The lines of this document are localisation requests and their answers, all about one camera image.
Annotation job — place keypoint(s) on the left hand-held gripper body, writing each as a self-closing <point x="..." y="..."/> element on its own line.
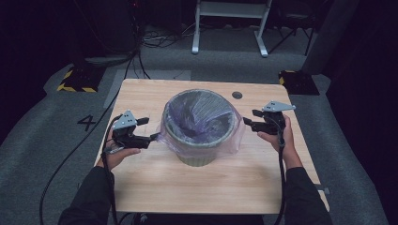
<point x="125" y="125"/>

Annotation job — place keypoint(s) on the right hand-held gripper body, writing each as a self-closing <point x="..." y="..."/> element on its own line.
<point x="275" y="120"/>

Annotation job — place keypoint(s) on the green ribbed plastic bin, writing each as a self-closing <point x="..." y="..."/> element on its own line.
<point x="195" y="161"/>

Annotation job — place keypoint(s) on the purple plastic bag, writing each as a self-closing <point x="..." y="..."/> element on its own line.
<point x="200" y="112"/>

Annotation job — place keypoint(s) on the person's right hand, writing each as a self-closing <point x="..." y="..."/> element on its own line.
<point x="289" y="146"/>

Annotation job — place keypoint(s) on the person's left hand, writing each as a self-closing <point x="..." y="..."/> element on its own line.
<point x="114" y="156"/>

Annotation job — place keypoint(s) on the grey table grommet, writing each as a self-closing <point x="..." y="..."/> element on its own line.
<point x="237" y="95"/>

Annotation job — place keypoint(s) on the black yellow striped base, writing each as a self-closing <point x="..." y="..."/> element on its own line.
<point x="79" y="79"/>
<point x="300" y="82"/>

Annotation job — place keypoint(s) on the grey pillar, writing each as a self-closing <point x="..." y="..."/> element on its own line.
<point x="328" y="37"/>

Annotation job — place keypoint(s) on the black tripod stand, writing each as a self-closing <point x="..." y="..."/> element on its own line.
<point x="295" y="18"/>

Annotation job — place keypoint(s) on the grey metal table bracket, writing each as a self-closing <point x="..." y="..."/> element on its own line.
<point x="324" y="189"/>

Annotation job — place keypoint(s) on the white metal stand frame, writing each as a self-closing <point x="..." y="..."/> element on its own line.
<point x="231" y="8"/>

